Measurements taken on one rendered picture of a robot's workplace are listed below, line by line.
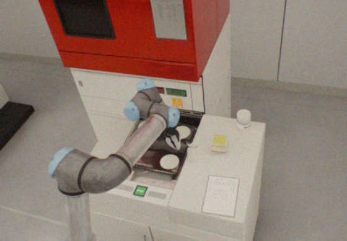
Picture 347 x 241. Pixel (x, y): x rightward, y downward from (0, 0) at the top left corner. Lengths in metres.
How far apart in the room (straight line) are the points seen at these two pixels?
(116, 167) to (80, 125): 2.51
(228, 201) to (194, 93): 0.63
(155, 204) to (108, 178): 0.59
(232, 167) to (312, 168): 1.38
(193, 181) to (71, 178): 0.72
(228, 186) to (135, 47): 0.82
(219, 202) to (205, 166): 0.21
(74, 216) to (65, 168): 0.21
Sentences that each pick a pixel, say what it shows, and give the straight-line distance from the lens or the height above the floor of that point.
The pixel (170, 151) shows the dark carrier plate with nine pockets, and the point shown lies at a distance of 1.96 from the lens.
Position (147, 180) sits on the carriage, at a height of 0.88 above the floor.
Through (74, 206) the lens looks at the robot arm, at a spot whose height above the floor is 1.35.
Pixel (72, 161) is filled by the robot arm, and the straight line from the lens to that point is 1.19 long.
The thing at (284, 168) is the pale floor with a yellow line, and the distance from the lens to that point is 3.04.
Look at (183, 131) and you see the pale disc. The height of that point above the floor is 0.90.
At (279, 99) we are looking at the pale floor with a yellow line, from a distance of 3.63.
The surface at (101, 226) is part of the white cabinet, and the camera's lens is 2.15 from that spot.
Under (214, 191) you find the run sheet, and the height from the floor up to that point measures 0.97.
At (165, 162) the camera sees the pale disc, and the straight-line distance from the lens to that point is 1.91.
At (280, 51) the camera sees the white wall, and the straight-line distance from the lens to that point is 3.48.
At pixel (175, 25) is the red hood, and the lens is 1.69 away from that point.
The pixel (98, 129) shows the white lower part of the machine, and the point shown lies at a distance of 2.53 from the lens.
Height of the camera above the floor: 2.36
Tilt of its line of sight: 44 degrees down
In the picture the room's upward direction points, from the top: 10 degrees counter-clockwise
